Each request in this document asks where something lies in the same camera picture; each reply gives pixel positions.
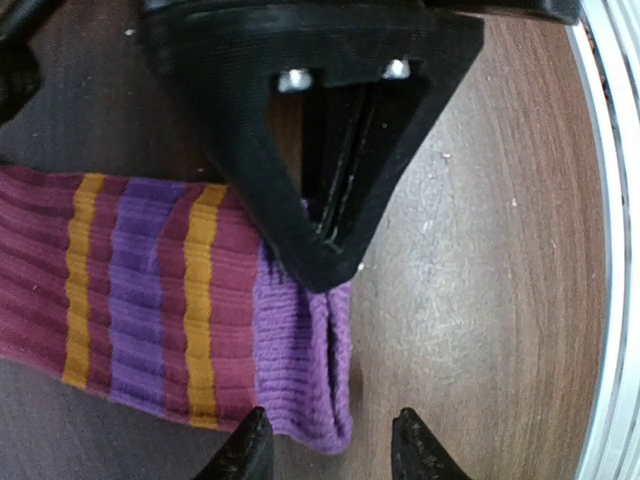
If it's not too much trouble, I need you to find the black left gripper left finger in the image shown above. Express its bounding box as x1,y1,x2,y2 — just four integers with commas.
193,407,274,480

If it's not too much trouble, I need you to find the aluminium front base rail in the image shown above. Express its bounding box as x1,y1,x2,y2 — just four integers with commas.
567,1,639,479

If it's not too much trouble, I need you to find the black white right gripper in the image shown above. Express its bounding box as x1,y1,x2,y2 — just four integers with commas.
139,0,580,292

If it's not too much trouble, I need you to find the purple orange striped sock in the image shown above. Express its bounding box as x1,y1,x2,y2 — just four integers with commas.
1,165,352,454

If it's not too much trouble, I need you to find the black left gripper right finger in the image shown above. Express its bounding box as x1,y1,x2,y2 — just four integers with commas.
391,408,470,480

